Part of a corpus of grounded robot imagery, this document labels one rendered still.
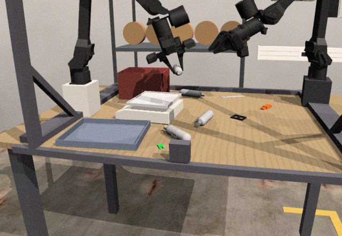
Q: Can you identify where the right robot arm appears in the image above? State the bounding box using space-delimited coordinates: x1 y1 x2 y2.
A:
235 0 332 80

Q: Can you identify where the grey bottle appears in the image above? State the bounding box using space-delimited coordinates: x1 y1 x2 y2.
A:
180 89 205 98
196 110 214 126

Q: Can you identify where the dark grey rectangular buckle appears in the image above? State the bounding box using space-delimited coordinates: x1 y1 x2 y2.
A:
231 115 246 120

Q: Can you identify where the dark grey metal post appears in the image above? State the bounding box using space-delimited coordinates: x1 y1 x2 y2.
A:
5 0 78 149

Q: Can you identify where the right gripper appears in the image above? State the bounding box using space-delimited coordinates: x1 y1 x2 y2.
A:
208 23 252 54

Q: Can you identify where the red open box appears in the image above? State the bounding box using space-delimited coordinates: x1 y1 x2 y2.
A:
118 67 170 100

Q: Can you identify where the grey co2 cylinder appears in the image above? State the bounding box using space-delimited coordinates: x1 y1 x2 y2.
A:
173 64 182 75

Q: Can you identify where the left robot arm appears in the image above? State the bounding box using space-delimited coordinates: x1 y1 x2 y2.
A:
68 0 190 85

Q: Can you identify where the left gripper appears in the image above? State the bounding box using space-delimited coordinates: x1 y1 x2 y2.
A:
146 30 196 74

